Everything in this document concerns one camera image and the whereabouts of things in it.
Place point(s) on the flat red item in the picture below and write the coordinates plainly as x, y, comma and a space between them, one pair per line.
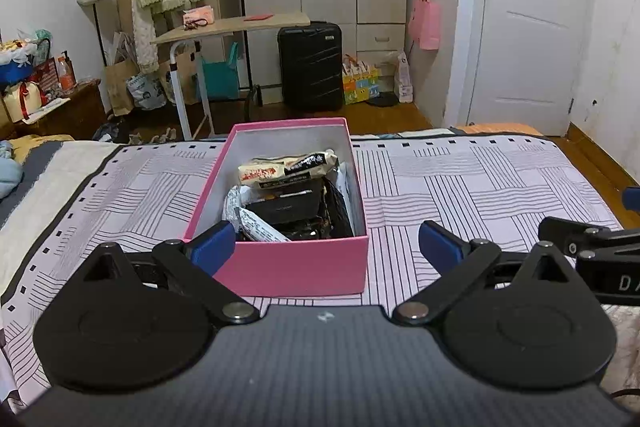
259, 17

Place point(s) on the orange mattress edge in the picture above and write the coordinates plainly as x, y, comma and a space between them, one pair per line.
500, 128

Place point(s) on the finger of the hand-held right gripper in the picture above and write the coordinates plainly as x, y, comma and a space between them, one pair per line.
560, 232
633, 198

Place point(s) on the wooden folding table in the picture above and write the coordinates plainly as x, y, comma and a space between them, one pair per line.
230, 27

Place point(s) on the wooden nightstand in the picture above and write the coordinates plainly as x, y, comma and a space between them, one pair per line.
75, 112

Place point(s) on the striped bed sheet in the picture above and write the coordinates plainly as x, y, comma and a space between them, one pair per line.
450, 187

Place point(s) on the brown paper bag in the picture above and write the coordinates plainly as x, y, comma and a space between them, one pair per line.
120, 89
186, 79

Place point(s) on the black round floor item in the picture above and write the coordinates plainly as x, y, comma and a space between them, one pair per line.
381, 100

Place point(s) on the black cracker packet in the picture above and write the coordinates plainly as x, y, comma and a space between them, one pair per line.
290, 207
340, 214

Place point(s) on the dark floor bag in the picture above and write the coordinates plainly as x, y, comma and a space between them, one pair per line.
109, 133

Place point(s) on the cream bag with red ribbon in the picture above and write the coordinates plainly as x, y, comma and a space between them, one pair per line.
25, 102

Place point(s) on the grey cream blanket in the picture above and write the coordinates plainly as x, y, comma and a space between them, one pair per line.
45, 187

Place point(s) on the pink gift bag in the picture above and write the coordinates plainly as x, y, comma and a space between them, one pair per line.
425, 24

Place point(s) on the pair of shoes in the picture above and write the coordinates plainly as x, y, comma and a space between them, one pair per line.
152, 137

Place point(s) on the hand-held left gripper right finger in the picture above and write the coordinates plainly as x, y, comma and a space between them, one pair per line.
439, 244

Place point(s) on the beige noodle packet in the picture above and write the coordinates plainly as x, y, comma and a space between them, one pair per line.
265, 173

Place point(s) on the pink cardboard box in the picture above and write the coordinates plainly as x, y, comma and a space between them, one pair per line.
300, 267

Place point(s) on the colourful tissue pack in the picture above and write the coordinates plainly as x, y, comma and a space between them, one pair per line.
361, 84

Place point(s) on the white patterned bag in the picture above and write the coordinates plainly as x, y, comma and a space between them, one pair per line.
146, 92

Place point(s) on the teal shopping bag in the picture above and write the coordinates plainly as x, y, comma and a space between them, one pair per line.
220, 77

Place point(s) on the black suitcase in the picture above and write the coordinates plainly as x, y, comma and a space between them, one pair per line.
310, 67

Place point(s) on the blue container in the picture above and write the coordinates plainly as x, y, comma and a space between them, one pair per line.
14, 72

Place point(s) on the white door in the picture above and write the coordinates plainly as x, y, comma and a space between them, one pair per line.
535, 32

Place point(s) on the black clothes rack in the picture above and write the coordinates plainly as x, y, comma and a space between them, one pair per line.
246, 57

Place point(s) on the orange bottle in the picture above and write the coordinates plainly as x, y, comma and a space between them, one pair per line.
66, 74

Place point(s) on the pink pouch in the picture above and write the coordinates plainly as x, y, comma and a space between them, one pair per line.
199, 17

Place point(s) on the yellow cloth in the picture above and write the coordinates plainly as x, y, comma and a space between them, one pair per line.
37, 146

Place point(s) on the white plastic bag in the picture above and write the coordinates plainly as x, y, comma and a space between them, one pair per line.
404, 79

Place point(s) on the light blue cloth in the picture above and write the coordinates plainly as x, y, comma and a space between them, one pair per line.
9, 177

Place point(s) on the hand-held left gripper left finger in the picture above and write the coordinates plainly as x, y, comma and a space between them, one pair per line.
215, 248

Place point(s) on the wrapped flower bouquet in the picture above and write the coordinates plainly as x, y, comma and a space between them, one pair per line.
22, 47

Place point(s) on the red gift bag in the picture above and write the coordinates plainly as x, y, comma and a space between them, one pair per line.
47, 79

